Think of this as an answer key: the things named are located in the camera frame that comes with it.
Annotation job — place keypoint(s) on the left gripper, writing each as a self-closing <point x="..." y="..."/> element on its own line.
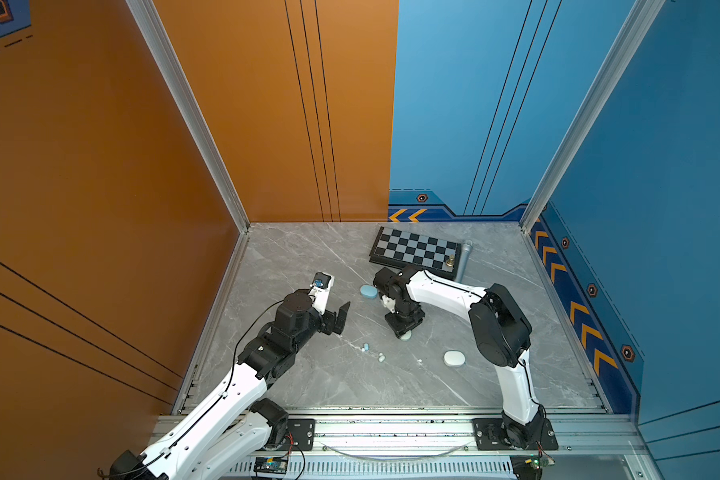
<point x="328" y="318"/>

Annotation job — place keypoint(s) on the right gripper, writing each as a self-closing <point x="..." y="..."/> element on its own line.
<point x="402" y="329"/>

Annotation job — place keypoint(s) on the white earbud case front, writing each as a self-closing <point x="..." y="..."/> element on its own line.
<point x="454" y="358"/>

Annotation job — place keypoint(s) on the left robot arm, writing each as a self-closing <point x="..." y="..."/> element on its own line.
<point x="236" y="419"/>

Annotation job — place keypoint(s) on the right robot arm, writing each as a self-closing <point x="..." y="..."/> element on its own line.
<point x="501" y="331"/>

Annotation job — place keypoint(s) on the light blue earbud case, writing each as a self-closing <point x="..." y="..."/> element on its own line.
<point x="369" y="291"/>

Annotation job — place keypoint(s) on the black white chessboard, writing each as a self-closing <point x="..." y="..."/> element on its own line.
<point x="398" y="249"/>

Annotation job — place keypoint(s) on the grey microphone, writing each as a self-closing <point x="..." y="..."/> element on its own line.
<point x="465" y="250"/>

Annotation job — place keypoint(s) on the green circuit board left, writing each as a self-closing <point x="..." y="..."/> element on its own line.
<point x="270" y="467"/>

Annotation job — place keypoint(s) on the green circuit board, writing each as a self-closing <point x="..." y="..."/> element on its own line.
<point x="540" y="462"/>
<point x="270" y="467"/>

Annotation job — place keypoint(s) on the green circuit board right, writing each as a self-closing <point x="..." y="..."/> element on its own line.
<point x="540" y="462"/>

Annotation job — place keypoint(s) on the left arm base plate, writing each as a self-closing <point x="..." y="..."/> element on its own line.
<point x="299" y="432"/>

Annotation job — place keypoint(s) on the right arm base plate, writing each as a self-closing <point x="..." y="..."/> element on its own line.
<point x="498" y="434"/>

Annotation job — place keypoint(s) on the aluminium front rail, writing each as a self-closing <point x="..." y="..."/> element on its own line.
<point x="382" y="432"/>

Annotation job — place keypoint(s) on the left aluminium corner post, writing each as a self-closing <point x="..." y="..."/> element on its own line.
<point x="151" y="27"/>

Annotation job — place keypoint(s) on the aluminium corner post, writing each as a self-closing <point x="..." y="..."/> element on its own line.
<point x="151" y="27"/>
<point x="630" y="36"/>

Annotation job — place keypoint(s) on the right aluminium corner post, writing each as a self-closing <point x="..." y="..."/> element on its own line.
<point x="630" y="36"/>

